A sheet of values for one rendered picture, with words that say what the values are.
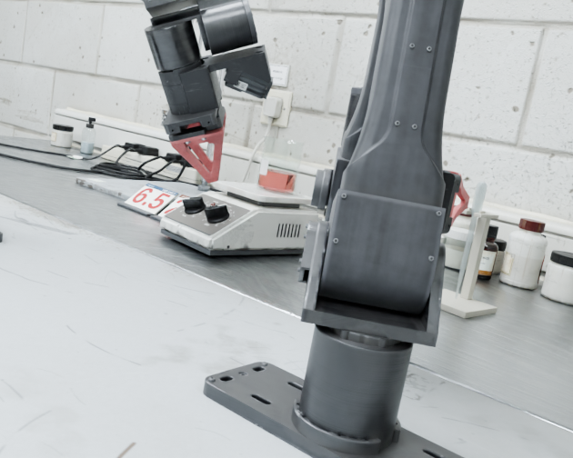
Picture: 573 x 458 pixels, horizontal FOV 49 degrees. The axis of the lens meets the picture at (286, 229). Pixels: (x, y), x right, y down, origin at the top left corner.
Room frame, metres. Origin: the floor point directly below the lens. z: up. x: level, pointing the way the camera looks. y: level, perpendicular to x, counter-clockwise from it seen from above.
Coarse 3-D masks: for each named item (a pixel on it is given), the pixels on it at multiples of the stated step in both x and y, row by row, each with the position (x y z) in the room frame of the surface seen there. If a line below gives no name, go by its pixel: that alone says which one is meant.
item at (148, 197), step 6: (138, 192) 1.12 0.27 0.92; (144, 192) 1.12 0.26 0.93; (150, 192) 1.11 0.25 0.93; (156, 192) 1.10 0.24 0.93; (162, 192) 1.10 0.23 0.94; (132, 198) 1.11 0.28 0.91; (138, 198) 1.10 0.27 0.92; (144, 198) 1.10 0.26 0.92; (150, 198) 1.09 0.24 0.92; (156, 198) 1.09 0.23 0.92; (162, 198) 1.08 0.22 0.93; (168, 198) 1.07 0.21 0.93; (144, 204) 1.08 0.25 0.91; (150, 204) 1.07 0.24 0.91; (156, 204) 1.07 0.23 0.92; (162, 204) 1.06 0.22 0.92; (156, 210) 1.05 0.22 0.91
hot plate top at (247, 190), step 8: (216, 184) 0.95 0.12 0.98; (224, 184) 0.94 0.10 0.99; (232, 184) 0.94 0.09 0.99; (240, 184) 0.96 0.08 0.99; (248, 184) 0.98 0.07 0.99; (232, 192) 0.92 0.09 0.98; (240, 192) 0.91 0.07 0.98; (248, 192) 0.89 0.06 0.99; (256, 192) 0.91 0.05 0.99; (264, 192) 0.92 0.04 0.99; (256, 200) 0.88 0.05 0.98; (264, 200) 0.88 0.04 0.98; (272, 200) 0.89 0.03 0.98; (280, 200) 0.90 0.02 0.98; (288, 200) 0.91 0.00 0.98; (296, 200) 0.92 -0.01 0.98; (304, 200) 0.94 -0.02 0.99
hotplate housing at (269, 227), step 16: (208, 192) 0.96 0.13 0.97; (256, 208) 0.88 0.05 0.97; (272, 208) 0.90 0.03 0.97; (288, 208) 0.93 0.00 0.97; (304, 208) 0.96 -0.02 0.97; (160, 224) 0.90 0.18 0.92; (176, 224) 0.88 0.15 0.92; (240, 224) 0.85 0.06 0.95; (256, 224) 0.87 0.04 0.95; (272, 224) 0.89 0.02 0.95; (288, 224) 0.91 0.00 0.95; (304, 224) 0.93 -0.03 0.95; (176, 240) 0.88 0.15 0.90; (192, 240) 0.85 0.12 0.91; (208, 240) 0.82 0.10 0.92; (224, 240) 0.83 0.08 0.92; (240, 240) 0.85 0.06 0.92; (256, 240) 0.87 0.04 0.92; (272, 240) 0.89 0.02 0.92; (288, 240) 0.92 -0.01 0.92; (304, 240) 0.94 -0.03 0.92
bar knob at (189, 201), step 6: (186, 198) 0.90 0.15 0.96; (192, 198) 0.90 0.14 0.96; (198, 198) 0.90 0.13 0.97; (186, 204) 0.90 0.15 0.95; (192, 204) 0.90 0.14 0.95; (198, 204) 0.90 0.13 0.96; (204, 204) 0.90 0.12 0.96; (186, 210) 0.90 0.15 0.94; (192, 210) 0.90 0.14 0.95; (198, 210) 0.89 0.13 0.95
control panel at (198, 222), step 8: (208, 200) 0.92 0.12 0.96; (216, 200) 0.92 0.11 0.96; (176, 208) 0.92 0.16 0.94; (184, 208) 0.91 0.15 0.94; (232, 208) 0.88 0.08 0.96; (240, 208) 0.88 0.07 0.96; (168, 216) 0.90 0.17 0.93; (176, 216) 0.89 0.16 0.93; (184, 216) 0.89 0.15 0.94; (192, 216) 0.89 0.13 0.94; (200, 216) 0.88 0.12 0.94; (232, 216) 0.86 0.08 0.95; (240, 216) 0.86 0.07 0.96; (184, 224) 0.87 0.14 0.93; (192, 224) 0.86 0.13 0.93; (200, 224) 0.86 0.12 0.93; (208, 224) 0.85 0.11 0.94; (216, 224) 0.85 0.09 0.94; (224, 224) 0.84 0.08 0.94; (208, 232) 0.83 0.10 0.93
